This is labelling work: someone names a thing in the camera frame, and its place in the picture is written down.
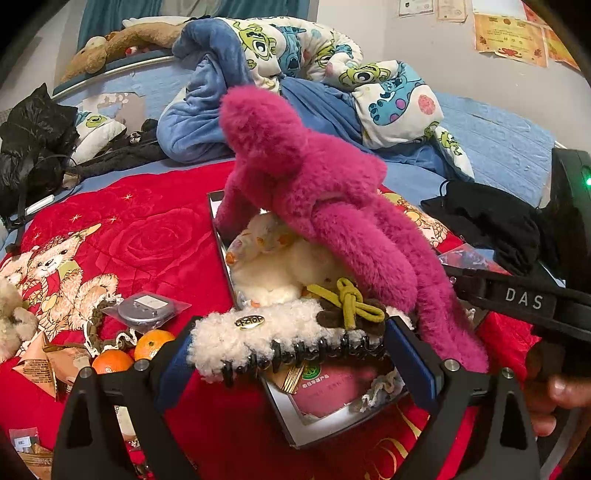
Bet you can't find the clear plastic packet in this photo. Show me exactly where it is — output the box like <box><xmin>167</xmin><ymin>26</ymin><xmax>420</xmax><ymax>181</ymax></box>
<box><xmin>438</xmin><ymin>244</ymin><xmax>509</xmax><ymax>278</ymax></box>

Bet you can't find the small cartoon printed pillow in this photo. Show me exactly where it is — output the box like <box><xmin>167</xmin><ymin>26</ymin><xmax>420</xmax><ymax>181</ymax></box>
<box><xmin>74</xmin><ymin>111</ymin><xmax>127</xmax><ymax>164</ymax></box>

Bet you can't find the brown braided lace hairband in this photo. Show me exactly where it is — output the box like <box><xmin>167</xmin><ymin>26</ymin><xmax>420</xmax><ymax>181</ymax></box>
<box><xmin>85</xmin><ymin>277</ymin><xmax>139</xmax><ymax>358</ymax></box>

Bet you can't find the silver disc in plastic bag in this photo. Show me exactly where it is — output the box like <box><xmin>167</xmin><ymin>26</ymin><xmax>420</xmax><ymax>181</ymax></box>
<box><xmin>102</xmin><ymin>292</ymin><xmax>191</xmax><ymax>330</ymax></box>

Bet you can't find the magenta plush bear toy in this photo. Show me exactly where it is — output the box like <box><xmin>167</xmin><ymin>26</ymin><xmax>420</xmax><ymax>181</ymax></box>
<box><xmin>213</xmin><ymin>84</ymin><xmax>490</xmax><ymax>374</ymax></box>

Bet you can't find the beige fluffy plush toy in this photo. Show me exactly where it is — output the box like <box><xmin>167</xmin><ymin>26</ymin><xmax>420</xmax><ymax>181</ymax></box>
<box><xmin>0</xmin><ymin>277</ymin><xmax>40</xmax><ymax>363</ymax></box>

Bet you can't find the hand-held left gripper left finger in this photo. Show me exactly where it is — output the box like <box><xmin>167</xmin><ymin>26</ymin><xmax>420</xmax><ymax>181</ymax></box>
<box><xmin>51</xmin><ymin>323</ymin><xmax>199</xmax><ymax>480</ymax></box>

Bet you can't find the small clear bag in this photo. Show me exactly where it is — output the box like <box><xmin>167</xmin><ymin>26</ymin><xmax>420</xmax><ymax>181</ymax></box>
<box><xmin>9</xmin><ymin>428</ymin><xmax>40</xmax><ymax>455</ymax></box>

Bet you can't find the brown teddy bear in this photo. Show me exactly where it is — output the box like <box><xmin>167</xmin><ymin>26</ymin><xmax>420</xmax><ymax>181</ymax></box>
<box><xmin>60</xmin><ymin>22</ymin><xmax>185</xmax><ymax>84</ymax></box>

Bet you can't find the black puffer jacket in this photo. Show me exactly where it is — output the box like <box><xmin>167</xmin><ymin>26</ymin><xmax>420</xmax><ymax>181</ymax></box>
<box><xmin>0</xmin><ymin>83</ymin><xmax>81</xmax><ymax>204</ymax></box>

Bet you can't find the black cloth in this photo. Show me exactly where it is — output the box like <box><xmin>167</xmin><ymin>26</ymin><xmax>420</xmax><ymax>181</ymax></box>
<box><xmin>421</xmin><ymin>180</ymin><xmax>561</xmax><ymax>278</ymax></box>

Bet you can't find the cream plush toy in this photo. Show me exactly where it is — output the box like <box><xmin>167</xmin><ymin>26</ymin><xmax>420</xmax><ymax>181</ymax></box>
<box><xmin>228</xmin><ymin>215</ymin><xmax>356</xmax><ymax>308</ymax></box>

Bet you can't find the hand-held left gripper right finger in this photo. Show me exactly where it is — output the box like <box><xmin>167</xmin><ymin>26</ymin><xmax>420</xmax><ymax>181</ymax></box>
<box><xmin>387</xmin><ymin>316</ymin><xmax>542</xmax><ymax>480</ymax></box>

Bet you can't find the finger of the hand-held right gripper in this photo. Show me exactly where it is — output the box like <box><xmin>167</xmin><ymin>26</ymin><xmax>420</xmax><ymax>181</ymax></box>
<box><xmin>438</xmin><ymin>263</ymin><xmax>491</xmax><ymax>304</ymax></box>

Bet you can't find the white wall certificate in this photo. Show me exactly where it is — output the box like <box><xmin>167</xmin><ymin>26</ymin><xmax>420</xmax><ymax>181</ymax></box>
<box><xmin>398</xmin><ymin>0</ymin><xmax>435</xmax><ymax>18</ymax></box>
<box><xmin>438</xmin><ymin>0</ymin><xmax>471</xmax><ymax>22</ymax></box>

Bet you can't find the blue cartoon printed quilt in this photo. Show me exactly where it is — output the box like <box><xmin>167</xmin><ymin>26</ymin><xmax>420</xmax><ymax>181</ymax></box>
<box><xmin>156</xmin><ymin>17</ymin><xmax>476</xmax><ymax>181</ymax></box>

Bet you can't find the brown triangular snack packet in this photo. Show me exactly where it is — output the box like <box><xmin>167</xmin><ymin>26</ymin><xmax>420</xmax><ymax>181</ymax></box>
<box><xmin>46</xmin><ymin>344</ymin><xmax>93</xmax><ymax>393</ymax></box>
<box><xmin>11</xmin><ymin>330</ymin><xmax>58</xmax><ymax>400</ymax></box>

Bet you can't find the orange fruit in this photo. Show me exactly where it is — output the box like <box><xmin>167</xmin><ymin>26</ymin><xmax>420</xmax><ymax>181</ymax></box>
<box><xmin>92</xmin><ymin>350</ymin><xmax>134</xmax><ymax>376</ymax></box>
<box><xmin>134</xmin><ymin>329</ymin><xmax>176</xmax><ymax>361</ymax></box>

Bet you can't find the green and brown hair tie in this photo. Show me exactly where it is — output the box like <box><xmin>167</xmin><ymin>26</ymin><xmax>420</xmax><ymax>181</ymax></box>
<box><xmin>307</xmin><ymin>277</ymin><xmax>386</xmax><ymax>340</ymax></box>

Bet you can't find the person's right hand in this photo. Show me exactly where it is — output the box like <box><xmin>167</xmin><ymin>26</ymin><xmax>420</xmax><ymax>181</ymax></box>
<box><xmin>526</xmin><ymin>376</ymin><xmax>583</xmax><ymax>437</ymax></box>

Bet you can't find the pink packet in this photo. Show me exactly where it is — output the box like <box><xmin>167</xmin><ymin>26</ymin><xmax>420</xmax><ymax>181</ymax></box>
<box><xmin>295</xmin><ymin>362</ymin><xmax>398</xmax><ymax>418</ymax></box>

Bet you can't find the large orange wall certificate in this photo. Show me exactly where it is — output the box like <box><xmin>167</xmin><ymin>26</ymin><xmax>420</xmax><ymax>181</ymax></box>
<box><xmin>473</xmin><ymin>13</ymin><xmax>548</xmax><ymax>68</ymax></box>

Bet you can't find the white lace scrunchie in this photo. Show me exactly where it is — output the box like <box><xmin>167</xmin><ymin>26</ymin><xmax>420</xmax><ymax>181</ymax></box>
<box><xmin>351</xmin><ymin>369</ymin><xmax>407</xmax><ymax>414</ymax></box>

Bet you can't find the silver tube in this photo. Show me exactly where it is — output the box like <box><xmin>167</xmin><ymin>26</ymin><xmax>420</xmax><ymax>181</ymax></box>
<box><xmin>23</xmin><ymin>195</ymin><xmax>56</xmax><ymax>215</ymax></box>

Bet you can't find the red teddy bear printed blanket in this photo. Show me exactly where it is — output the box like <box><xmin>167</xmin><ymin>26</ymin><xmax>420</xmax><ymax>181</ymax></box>
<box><xmin>0</xmin><ymin>159</ymin><xmax>564</xmax><ymax>480</ymax></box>

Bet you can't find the black gift box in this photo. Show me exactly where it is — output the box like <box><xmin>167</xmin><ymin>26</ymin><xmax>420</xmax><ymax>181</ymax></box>
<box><xmin>205</xmin><ymin>189</ymin><xmax>444</xmax><ymax>450</ymax></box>

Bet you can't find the black clothing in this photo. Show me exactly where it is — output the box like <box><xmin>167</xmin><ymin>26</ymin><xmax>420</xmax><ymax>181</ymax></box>
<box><xmin>69</xmin><ymin>119</ymin><xmax>169</xmax><ymax>181</ymax></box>

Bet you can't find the white fluffy hair claw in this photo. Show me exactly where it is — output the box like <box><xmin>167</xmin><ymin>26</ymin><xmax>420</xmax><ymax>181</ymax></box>
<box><xmin>187</xmin><ymin>299</ymin><xmax>389</xmax><ymax>386</ymax></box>

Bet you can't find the blue bed headboard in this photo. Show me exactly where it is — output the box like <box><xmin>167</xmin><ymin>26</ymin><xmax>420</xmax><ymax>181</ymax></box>
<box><xmin>51</xmin><ymin>51</ymin><xmax>195</xmax><ymax>139</ymax></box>

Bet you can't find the small orange wall certificate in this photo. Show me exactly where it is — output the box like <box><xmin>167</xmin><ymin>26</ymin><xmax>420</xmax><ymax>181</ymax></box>
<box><xmin>542</xmin><ymin>25</ymin><xmax>580</xmax><ymax>70</ymax></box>

